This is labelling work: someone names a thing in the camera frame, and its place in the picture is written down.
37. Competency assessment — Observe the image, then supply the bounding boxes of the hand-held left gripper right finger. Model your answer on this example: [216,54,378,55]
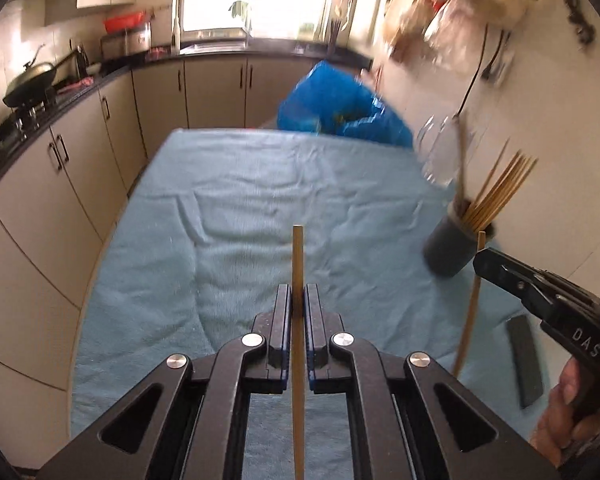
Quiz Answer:
[304,284,561,480]

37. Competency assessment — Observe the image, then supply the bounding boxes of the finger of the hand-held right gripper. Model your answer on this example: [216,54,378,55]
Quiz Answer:
[472,247,598,322]

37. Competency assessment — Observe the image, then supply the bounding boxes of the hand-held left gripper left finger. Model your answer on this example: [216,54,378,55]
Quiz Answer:
[39,284,293,480]

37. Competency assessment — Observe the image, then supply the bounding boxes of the black chopstick holder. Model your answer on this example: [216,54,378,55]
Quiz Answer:
[422,199,497,279]

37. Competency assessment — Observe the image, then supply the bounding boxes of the bundle of light wooden chopsticks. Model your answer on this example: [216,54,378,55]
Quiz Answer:
[462,137,539,232]

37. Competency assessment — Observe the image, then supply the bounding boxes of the dark brown wooden chopstick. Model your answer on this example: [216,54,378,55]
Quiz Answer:
[452,112,472,214]

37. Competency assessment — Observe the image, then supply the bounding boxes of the person's right hand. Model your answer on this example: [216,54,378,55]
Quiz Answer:
[530,360,600,466]

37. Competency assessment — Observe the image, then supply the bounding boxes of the black flat bar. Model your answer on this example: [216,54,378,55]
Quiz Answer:
[506,315,545,409]

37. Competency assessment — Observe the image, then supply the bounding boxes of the blue tablecloth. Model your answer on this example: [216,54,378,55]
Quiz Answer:
[70,127,577,480]

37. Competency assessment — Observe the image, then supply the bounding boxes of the clear glass mug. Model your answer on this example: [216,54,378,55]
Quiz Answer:
[414,115,481,189]

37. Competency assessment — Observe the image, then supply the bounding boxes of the blue plastic bag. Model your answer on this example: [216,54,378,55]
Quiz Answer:
[277,60,415,149]

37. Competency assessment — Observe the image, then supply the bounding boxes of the cream base cabinets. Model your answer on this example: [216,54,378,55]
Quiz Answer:
[0,55,372,397]

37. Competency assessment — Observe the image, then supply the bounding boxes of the clear hanging plastic bag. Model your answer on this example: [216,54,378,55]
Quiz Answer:
[385,0,482,77]

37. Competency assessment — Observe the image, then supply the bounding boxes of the kitchen sink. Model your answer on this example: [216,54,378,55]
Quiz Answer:
[180,40,246,54]

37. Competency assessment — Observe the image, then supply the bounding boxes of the black countertop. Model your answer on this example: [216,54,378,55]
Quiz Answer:
[0,40,374,207]

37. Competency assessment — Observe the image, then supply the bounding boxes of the pink raw meat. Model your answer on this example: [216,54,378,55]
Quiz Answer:
[60,77,96,94]

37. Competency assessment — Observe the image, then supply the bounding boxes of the silver rice cooker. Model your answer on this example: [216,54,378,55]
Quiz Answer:
[100,22,152,59]

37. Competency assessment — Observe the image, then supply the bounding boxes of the gas stove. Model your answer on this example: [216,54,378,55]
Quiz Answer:
[0,87,59,137]

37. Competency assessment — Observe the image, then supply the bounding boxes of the red basin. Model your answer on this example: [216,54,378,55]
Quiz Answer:
[103,11,149,32]

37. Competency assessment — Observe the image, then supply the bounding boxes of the black wok with lid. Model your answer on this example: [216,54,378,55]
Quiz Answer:
[2,45,79,109]

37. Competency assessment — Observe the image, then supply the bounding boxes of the black cable with plug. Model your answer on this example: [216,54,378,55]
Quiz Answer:
[452,25,512,122]

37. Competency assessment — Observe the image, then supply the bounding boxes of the wall socket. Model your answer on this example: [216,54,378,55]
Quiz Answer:
[482,45,514,87]

